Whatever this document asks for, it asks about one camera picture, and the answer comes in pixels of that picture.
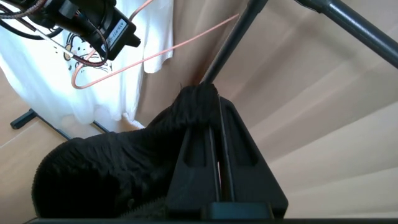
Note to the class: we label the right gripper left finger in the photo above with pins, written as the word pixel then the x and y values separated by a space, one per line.
pixel 189 186

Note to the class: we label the pink clothes hanger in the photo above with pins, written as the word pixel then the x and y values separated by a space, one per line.
pixel 155 56

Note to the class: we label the beige curtain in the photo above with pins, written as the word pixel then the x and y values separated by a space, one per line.
pixel 311 124

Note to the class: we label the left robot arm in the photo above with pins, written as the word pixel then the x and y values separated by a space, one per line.
pixel 18 3

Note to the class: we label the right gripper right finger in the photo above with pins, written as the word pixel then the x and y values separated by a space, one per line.
pixel 255 186

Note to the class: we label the black clothes rack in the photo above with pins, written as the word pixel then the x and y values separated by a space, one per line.
pixel 233 37

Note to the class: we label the white printed t-shirt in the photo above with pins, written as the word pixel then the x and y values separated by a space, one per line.
pixel 31 87

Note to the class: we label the black shorts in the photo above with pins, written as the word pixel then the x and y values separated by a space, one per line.
pixel 109 171

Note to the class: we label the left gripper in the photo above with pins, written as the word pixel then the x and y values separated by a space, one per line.
pixel 93 21

